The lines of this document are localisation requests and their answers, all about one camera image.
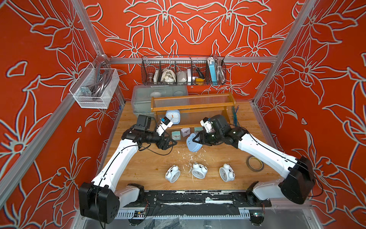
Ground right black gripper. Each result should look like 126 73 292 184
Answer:
191 130 224 147

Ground blue rounded alarm clock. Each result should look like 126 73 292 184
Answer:
186 133 203 152
165 110 181 125

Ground teal square alarm clock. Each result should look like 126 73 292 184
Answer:
171 131 181 141
194 127 203 134

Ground lilac square alarm clock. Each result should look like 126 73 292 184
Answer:
181 127 191 137

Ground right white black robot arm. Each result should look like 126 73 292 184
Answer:
192 115 315 205

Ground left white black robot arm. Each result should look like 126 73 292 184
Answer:
78 115 177 228

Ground wooden two-tier shelf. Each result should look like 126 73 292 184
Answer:
151 93 235 134

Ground white twin-bell clock left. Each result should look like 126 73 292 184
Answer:
165 165 181 183

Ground white twin-bell clock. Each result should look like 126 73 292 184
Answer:
219 163 235 182
191 162 208 179
165 165 181 183

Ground white twin-bell clock middle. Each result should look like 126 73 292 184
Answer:
191 162 208 179

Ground white twin-bell clock right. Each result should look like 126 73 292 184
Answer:
219 163 235 182

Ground clear plastic storage bin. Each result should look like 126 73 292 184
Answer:
131 85 188 117

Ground white cloth in basket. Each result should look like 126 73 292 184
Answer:
160 69 176 84

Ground blue box in basket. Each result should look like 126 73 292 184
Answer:
207 57 217 85

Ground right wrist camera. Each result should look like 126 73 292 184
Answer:
200 117 215 134

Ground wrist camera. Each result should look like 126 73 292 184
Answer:
200 117 215 134
155 116 173 136

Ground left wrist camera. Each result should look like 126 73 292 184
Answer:
155 116 173 136

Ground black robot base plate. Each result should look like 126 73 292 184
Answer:
117 190 272 219

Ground black wire wall basket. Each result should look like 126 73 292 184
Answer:
141 55 226 86

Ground white mesh wall basket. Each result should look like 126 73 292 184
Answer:
69 64 119 109

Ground grey cables in basket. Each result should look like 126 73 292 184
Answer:
85 61 113 97

